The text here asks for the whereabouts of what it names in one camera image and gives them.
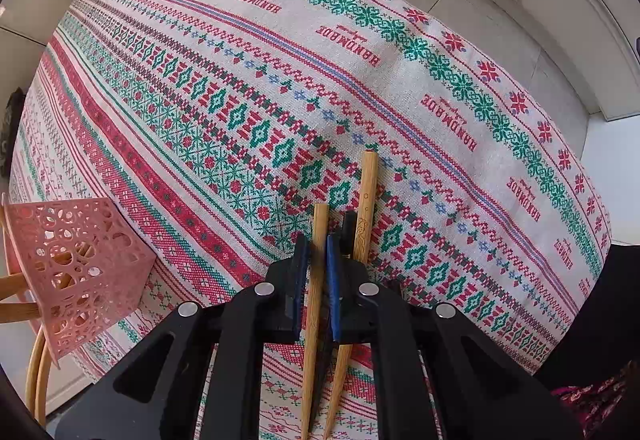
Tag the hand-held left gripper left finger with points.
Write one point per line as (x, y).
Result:
(300, 292)

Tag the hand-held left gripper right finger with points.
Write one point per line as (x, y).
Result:
(332, 292)

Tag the bamboo chopstick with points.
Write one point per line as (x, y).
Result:
(64, 260)
(315, 280)
(367, 200)
(12, 280)
(20, 311)

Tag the pink perforated utensil holder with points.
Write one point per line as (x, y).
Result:
(100, 280)

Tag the patterned woven tablecloth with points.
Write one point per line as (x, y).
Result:
(300, 70)

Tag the wooden chair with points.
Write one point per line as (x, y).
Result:
(36, 380)

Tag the person's dark floral clothing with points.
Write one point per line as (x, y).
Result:
(600, 400)

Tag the dark object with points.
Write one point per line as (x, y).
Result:
(12, 130)

